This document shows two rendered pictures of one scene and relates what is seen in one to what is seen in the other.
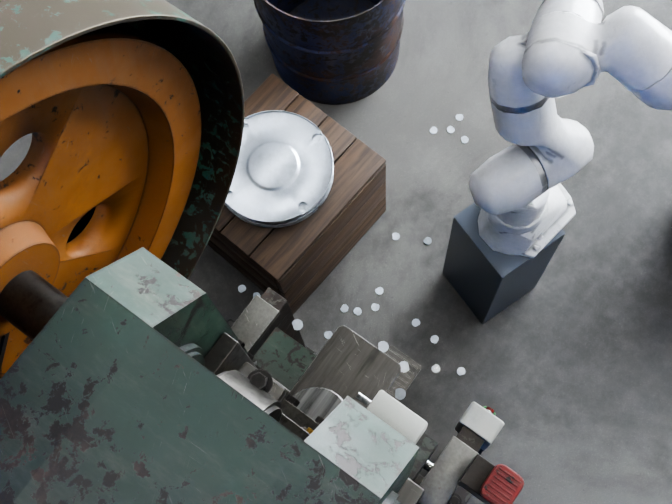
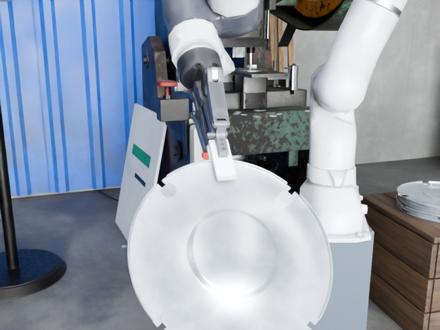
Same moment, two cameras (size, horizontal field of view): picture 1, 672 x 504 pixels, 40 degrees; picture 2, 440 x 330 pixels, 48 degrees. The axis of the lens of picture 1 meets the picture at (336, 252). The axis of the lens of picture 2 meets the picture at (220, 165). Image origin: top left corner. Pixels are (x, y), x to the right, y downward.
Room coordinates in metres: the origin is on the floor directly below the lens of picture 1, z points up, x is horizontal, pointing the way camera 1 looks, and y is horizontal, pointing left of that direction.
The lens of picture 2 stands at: (0.89, -1.57, 0.89)
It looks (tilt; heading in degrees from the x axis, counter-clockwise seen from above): 15 degrees down; 115
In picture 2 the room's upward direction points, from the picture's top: straight up
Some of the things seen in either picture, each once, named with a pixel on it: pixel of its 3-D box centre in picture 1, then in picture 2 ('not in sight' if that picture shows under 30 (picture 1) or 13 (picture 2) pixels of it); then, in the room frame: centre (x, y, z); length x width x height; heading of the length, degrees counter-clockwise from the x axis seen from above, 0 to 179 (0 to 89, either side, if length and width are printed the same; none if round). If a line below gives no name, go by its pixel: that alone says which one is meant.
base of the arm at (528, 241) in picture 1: (528, 203); (333, 197); (0.66, -0.43, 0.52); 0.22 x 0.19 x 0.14; 116
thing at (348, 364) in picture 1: (333, 405); (255, 89); (0.27, 0.05, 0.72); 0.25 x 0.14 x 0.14; 135
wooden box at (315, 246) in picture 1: (282, 198); (437, 256); (0.91, 0.12, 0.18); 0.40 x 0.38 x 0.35; 130
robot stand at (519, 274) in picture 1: (497, 255); (323, 297); (0.64, -0.40, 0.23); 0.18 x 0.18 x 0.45; 26
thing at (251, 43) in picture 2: not in sight; (236, 46); (0.14, 0.18, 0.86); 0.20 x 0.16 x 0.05; 45
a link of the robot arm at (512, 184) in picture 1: (510, 189); (331, 112); (0.63, -0.36, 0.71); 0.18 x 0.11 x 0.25; 111
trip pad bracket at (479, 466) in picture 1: (485, 485); (173, 124); (0.08, -0.21, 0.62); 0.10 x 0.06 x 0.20; 45
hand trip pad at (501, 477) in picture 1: (500, 488); (167, 92); (0.07, -0.22, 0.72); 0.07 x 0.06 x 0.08; 135
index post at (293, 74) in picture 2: not in sight; (293, 76); (0.36, 0.21, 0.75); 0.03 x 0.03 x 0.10; 45
